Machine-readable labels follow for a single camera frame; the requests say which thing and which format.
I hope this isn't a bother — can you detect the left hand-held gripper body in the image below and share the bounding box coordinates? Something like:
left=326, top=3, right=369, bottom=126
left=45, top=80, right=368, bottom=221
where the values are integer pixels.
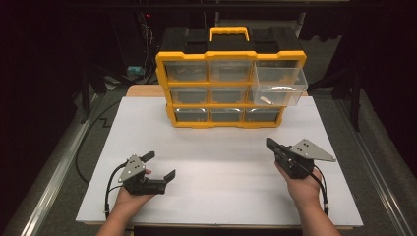
left=117, top=154, right=166, bottom=197

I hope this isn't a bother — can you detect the black floor cable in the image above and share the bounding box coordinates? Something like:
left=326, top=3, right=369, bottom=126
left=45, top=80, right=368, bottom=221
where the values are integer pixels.
left=75, top=97, right=123, bottom=185

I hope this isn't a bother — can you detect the teal box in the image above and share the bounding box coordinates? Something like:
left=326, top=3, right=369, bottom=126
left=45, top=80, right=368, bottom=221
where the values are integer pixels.
left=127, top=65, right=146, bottom=77

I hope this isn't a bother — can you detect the grid of clear drawers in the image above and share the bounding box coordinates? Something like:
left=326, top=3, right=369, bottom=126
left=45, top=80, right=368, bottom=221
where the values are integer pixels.
left=163, top=60, right=283, bottom=123

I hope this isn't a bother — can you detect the yellow and black organizer cabinet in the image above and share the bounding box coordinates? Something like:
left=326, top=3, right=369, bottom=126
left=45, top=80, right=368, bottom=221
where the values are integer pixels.
left=154, top=26, right=308, bottom=129

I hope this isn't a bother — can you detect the person's right hand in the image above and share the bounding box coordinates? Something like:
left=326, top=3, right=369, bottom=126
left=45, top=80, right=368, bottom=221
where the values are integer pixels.
left=274, top=162, right=325, bottom=207

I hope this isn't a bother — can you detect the clear plastic drawer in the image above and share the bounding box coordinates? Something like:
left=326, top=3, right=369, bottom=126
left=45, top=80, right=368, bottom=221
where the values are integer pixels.
left=251, top=62, right=309, bottom=107

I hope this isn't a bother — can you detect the black metal stand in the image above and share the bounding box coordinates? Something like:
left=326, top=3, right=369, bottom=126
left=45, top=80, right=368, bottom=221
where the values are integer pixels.
left=308, top=65, right=362, bottom=133
left=79, top=62, right=109, bottom=125

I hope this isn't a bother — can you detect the aluminium rail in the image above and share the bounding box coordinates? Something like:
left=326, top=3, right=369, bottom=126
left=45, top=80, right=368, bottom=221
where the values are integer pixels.
left=333, top=97, right=417, bottom=236
left=19, top=94, right=99, bottom=236

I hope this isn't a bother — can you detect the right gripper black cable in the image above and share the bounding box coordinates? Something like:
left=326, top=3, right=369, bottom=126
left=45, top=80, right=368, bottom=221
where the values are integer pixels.
left=306, top=165, right=329, bottom=216

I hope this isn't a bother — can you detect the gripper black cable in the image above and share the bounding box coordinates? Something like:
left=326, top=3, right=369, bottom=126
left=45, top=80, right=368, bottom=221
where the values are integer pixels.
left=306, top=165, right=329, bottom=216
left=103, top=161, right=129, bottom=220

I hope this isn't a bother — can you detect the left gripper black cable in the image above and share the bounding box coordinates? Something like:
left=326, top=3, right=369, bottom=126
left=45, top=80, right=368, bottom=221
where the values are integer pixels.
left=103, top=161, right=129, bottom=220

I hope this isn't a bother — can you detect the person's left hand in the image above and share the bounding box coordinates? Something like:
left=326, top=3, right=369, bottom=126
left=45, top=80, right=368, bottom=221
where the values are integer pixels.
left=112, top=187, right=155, bottom=219

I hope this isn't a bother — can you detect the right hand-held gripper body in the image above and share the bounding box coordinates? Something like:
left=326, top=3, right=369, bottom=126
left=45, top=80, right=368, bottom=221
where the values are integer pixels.
left=274, top=138, right=337, bottom=180

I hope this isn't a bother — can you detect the hanging cable bundle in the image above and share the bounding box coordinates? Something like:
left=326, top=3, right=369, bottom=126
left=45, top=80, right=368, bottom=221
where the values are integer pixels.
left=140, top=12, right=159, bottom=83

